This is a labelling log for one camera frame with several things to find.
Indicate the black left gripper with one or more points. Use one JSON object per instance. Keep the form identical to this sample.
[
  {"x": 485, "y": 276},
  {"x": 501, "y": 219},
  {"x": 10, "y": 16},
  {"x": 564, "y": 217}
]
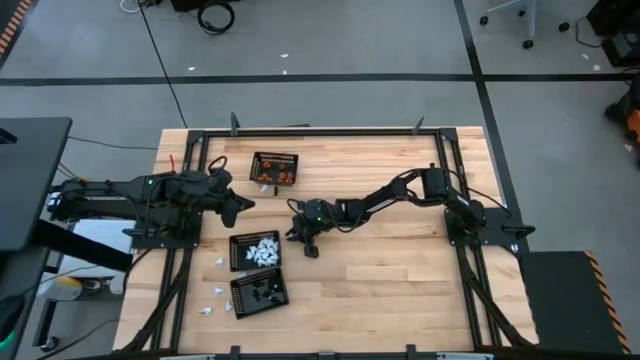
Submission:
[{"x": 217, "y": 190}]

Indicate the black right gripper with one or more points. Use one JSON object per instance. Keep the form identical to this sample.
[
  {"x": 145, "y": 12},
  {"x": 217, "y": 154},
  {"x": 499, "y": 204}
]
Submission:
[{"x": 320, "y": 216}]

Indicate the black slotted plastic basket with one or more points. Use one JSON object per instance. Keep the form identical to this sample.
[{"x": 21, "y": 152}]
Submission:
[
  {"x": 245, "y": 307},
  {"x": 237, "y": 260},
  {"x": 274, "y": 156}
]

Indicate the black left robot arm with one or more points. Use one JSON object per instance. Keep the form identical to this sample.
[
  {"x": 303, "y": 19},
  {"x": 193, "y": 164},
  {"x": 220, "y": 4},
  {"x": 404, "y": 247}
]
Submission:
[{"x": 100, "y": 197}]

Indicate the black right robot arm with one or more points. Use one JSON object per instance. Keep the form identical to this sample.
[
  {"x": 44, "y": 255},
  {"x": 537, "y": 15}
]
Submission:
[{"x": 380, "y": 202}]

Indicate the small red tag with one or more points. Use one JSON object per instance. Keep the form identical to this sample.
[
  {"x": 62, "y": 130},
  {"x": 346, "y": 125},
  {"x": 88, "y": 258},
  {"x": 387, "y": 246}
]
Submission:
[{"x": 172, "y": 160}]

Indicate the white strip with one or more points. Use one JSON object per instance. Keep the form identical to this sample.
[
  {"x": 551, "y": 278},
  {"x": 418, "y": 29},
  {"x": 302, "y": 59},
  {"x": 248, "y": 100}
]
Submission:
[
  {"x": 465, "y": 356},
  {"x": 187, "y": 357}
]

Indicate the black desk leg beam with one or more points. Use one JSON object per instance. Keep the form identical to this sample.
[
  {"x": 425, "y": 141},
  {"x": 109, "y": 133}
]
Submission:
[{"x": 80, "y": 246}]

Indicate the yellow white round roll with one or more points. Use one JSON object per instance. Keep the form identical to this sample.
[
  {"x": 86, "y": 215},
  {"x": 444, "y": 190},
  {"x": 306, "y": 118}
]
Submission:
[{"x": 67, "y": 288}]

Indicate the black floor device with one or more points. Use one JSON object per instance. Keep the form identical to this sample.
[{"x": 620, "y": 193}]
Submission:
[{"x": 200, "y": 4}]

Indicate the black desk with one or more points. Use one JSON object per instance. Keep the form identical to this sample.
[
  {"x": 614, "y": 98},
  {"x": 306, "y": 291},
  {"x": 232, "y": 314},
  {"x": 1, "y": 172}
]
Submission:
[{"x": 30, "y": 150}]

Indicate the black device with light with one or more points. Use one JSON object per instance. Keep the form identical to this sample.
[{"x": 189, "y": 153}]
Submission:
[{"x": 10, "y": 320}]

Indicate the black hazard-striped floor mat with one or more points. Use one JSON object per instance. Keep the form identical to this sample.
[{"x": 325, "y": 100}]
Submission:
[{"x": 565, "y": 300}]

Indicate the hazard-striped floor strip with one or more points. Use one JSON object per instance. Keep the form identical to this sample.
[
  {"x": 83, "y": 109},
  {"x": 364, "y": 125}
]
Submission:
[{"x": 10, "y": 25}]

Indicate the grey office chair base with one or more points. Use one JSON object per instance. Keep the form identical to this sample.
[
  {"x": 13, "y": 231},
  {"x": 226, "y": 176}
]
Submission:
[{"x": 531, "y": 15}]

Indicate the black and orange machine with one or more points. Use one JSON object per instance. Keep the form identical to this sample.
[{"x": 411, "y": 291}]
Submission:
[{"x": 627, "y": 115}]

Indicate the black equipment box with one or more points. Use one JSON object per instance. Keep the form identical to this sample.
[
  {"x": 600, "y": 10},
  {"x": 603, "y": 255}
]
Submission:
[{"x": 620, "y": 30}]

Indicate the black frame upright post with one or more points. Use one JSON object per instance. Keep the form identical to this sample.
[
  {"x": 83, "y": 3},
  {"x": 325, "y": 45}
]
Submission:
[
  {"x": 234, "y": 122},
  {"x": 418, "y": 125}
]

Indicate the black aluminium table frame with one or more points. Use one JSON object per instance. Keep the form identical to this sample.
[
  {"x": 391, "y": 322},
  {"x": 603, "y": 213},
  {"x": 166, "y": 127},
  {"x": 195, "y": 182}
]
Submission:
[{"x": 325, "y": 132}]

